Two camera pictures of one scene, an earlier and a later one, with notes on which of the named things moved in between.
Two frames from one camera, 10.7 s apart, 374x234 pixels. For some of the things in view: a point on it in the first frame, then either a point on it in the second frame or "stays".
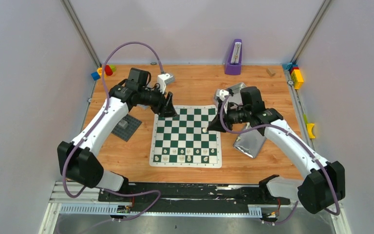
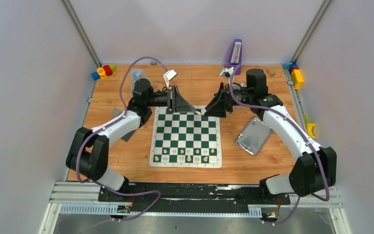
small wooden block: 271,71 stays
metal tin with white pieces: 250,142 stays
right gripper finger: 216,125 → 217,107
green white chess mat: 183,141 stays
